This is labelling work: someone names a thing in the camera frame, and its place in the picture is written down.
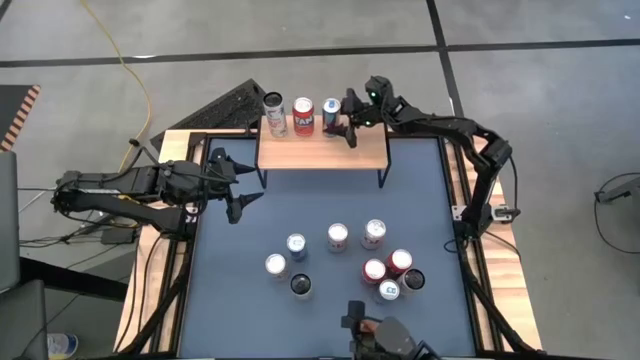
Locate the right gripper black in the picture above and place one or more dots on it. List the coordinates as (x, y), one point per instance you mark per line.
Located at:
(372, 114)

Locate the blue silver Red Bull can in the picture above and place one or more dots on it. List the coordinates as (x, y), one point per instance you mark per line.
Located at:
(388, 290)
(296, 246)
(331, 112)

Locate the black metal table frame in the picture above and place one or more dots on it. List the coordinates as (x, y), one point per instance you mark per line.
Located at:
(470, 300)

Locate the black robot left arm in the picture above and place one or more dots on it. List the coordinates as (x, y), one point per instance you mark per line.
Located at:
(140, 215)

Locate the silver Diet Coke can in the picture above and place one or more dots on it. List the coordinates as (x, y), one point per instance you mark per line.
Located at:
(275, 264)
(374, 233)
(337, 235)

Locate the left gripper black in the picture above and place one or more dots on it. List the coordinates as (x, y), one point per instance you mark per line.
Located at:
(217, 182)

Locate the wooden shelf with black frame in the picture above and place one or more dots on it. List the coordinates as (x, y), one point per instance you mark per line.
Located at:
(325, 152)

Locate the black keyboard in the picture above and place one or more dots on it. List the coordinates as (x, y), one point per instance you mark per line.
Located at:
(225, 107)

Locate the black mat with striped edge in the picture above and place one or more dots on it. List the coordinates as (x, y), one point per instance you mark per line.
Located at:
(12, 110)

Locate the red Fanta strawberry can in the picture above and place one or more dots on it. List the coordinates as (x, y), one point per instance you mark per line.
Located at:
(400, 260)
(374, 270)
(303, 122)

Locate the grey stand foot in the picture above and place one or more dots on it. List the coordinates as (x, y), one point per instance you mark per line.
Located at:
(622, 190)

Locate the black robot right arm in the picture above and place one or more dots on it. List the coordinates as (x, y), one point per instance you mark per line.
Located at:
(450, 127)

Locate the white and blue container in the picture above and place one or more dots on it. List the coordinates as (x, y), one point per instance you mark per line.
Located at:
(62, 345)

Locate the person's hand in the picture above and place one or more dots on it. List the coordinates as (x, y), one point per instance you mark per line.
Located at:
(371, 327)

